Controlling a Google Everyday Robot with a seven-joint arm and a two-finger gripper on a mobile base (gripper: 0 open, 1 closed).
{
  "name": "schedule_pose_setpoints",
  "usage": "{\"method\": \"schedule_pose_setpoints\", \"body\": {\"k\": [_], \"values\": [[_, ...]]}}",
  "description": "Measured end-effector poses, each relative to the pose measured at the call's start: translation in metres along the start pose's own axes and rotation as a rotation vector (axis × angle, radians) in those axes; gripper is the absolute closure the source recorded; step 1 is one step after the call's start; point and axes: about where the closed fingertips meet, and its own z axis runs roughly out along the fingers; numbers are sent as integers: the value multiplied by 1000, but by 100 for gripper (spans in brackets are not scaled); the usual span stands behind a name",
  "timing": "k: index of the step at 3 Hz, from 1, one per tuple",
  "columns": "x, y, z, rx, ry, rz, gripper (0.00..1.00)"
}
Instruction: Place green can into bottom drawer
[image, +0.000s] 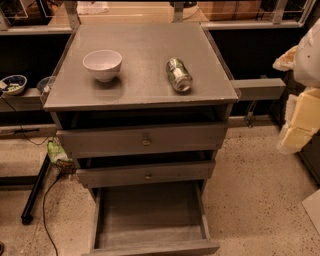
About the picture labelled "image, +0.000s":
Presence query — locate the blue patterned bowl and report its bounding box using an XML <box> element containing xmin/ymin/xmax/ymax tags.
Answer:
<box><xmin>0</xmin><ymin>75</ymin><xmax>27</xmax><ymax>95</ymax></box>

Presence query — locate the white bowl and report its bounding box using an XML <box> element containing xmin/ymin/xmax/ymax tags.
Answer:
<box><xmin>82</xmin><ymin>50</ymin><xmax>123</xmax><ymax>82</ymax></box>

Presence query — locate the green chip bag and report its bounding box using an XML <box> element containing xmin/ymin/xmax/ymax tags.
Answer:
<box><xmin>47</xmin><ymin>140</ymin><xmax>72</xmax><ymax>164</ymax></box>

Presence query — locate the black stand leg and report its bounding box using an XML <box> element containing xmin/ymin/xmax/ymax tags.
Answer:
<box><xmin>21</xmin><ymin>155</ymin><xmax>50</xmax><ymax>225</ymax></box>

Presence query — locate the grey left shelf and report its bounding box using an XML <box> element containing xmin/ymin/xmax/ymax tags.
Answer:
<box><xmin>0</xmin><ymin>88</ymin><xmax>43</xmax><ymax>112</ymax></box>

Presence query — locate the black floor cable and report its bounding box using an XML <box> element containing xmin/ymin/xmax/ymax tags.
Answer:
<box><xmin>41</xmin><ymin>173</ymin><xmax>64</xmax><ymax>256</ymax></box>

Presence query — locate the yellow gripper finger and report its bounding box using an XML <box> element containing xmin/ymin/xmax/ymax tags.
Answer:
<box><xmin>276</xmin><ymin>87</ymin><xmax>320</xmax><ymax>155</ymax></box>

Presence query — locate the grey side beam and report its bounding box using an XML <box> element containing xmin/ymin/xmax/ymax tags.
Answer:
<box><xmin>231</xmin><ymin>78</ymin><xmax>286</xmax><ymax>101</ymax></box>

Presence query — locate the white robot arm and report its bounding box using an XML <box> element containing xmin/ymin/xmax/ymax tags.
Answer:
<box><xmin>273</xmin><ymin>19</ymin><xmax>320</xmax><ymax>154</ymax></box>

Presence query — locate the white floor board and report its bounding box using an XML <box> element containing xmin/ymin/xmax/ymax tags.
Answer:
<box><xmin>302</xmin><ymin>189</ymin><xmax>320</xmax><ymax>235</ymax></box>

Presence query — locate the grey drawer cabinet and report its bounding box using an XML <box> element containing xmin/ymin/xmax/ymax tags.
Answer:
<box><xmin>39</xmin><ymin>22</ymin><xmax>242</xmax><ymax>201</ymax></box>

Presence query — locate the bottom grey drawer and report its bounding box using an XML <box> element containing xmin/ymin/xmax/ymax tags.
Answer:
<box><xmin>81</xmin><ymin>181</ymin><xmax>220</xmax><ymax>256</ymax></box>

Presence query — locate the top grey drawer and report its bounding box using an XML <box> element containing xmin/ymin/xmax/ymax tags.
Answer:
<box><xmin>57</xmin><ymin>122</ymin><xmax>227</xmax><ymax>158</ymax></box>

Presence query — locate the clear small cup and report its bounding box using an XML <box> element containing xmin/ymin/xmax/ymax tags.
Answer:
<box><xmin>36</xmin><ymin>76</ymin><xmax>56</xmax><ymax>93</ymax></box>

